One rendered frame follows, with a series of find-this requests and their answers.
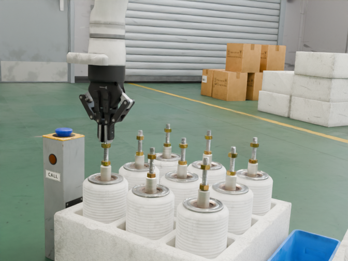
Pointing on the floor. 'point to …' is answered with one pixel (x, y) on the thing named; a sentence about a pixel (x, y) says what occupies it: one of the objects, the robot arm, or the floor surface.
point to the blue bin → (306, 247)
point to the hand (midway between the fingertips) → (105, 132)
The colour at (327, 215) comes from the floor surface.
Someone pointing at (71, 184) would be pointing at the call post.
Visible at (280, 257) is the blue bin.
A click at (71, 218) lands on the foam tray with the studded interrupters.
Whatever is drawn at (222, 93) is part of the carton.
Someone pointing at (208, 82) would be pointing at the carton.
